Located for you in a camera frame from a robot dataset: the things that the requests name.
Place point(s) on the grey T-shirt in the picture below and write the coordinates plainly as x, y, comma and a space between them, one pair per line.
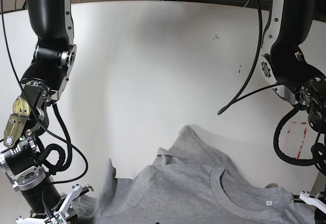
191, 182

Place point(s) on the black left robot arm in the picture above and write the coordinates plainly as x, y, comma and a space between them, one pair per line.
291, 77

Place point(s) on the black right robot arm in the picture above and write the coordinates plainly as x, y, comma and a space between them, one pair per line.
36, 143

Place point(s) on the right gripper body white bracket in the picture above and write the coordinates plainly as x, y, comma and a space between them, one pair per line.
45, 201

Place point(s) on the right table cable grommet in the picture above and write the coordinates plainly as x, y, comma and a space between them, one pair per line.
272, 185

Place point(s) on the red tape rectangle marking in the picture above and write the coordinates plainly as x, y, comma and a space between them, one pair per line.
295, 138

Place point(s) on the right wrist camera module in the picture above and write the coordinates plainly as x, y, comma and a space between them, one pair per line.
58, 220

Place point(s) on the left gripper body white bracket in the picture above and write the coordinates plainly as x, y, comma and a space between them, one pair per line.
318, 202

